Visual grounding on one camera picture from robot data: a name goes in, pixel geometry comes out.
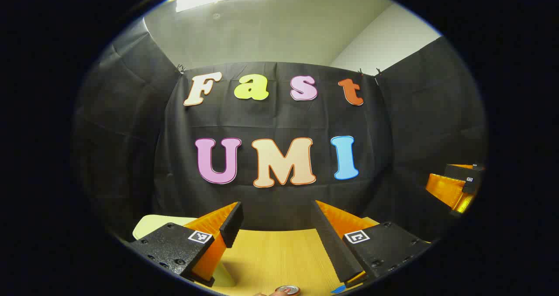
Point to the pale green desktop garbage bin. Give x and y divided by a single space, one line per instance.
150 226

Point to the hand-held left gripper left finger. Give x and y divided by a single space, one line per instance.
232 226

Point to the wooden desktop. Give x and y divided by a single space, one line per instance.
279 256

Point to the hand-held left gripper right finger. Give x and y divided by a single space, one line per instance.
332 248

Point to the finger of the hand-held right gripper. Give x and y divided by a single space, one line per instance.
458 176

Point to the black backdrop cloth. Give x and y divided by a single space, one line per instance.
279 121

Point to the blue paper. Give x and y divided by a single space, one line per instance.
337 290

